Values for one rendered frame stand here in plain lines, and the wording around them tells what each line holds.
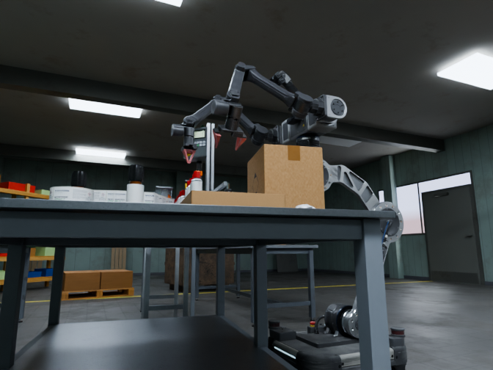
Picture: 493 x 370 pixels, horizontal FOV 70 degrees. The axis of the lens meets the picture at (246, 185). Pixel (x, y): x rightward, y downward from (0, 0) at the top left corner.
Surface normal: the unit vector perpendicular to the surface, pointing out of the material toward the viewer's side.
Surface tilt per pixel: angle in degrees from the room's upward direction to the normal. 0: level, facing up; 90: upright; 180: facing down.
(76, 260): 90
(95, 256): 90
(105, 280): 90
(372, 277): 90
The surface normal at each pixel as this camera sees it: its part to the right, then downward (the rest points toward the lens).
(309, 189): 0.21, -0.18
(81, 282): 0.51, -0.16
